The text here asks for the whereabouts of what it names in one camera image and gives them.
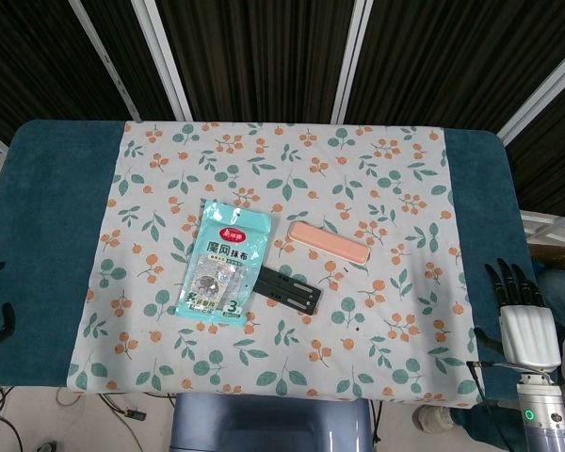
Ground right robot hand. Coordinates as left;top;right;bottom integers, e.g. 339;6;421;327
473;257;562;373

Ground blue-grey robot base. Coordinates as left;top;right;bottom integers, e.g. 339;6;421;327
169;392;375;452

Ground pink rectangular case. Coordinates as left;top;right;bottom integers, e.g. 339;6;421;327
287;220;371;264

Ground person's blue trouser leg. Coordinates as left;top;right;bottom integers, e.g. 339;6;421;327
536;268;565;326

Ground teal table cover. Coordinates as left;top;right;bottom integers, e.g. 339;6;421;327
0;119;541;409

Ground white shoe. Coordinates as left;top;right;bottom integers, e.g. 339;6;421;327
412;406;459;433

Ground teal cleaning cloth packet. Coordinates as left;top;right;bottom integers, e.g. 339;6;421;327
175;199;274;324

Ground black flat slotted plate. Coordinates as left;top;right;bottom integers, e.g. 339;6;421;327
252;266;324;315

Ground floral patterned tablecloth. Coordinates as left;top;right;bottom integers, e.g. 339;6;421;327
67;121;485;407

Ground black floor cables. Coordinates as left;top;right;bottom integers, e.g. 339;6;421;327
0;384;43;452

